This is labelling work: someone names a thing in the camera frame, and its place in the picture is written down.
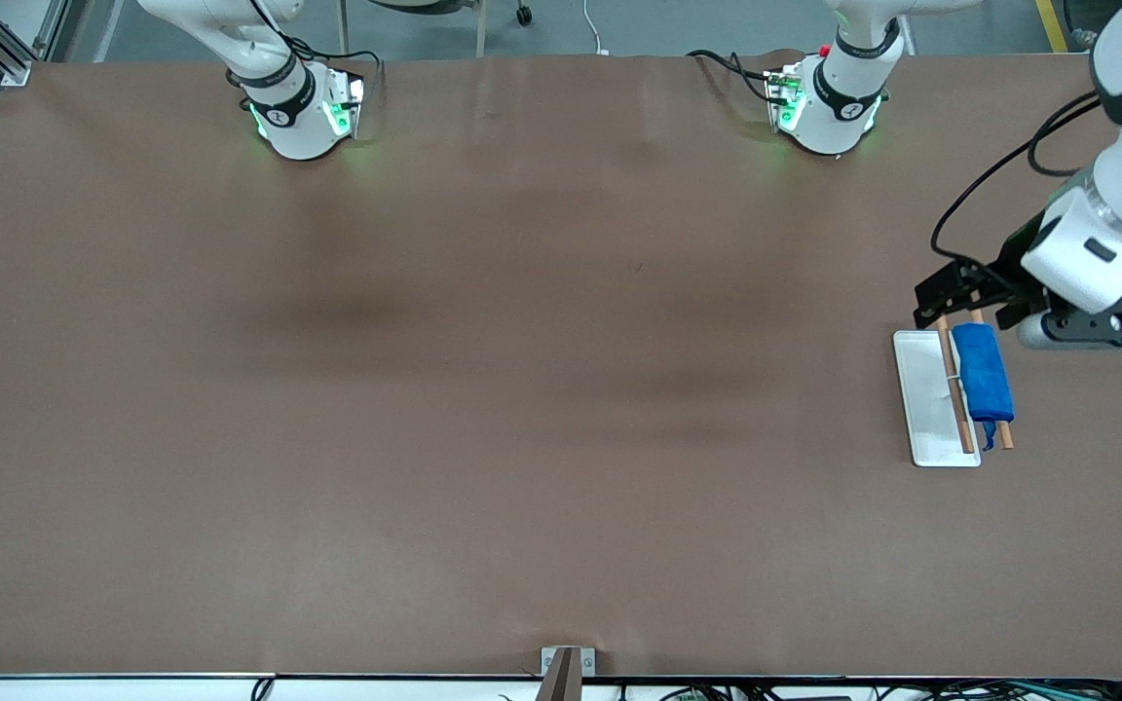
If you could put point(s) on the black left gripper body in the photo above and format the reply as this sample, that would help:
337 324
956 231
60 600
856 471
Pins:
1012 261

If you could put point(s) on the blue microfibre towel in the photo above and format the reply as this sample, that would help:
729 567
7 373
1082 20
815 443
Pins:
982 375

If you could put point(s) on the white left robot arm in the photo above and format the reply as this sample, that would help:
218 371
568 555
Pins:
1087 258

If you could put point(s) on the white towel rack base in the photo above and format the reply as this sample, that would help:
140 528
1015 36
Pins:
923 409

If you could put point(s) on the brown table cover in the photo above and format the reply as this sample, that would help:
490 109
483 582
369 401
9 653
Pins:
522 487

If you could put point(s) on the black chair caster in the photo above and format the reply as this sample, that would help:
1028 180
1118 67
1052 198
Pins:
523 15

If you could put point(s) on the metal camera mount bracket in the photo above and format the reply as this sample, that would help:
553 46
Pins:
567 672

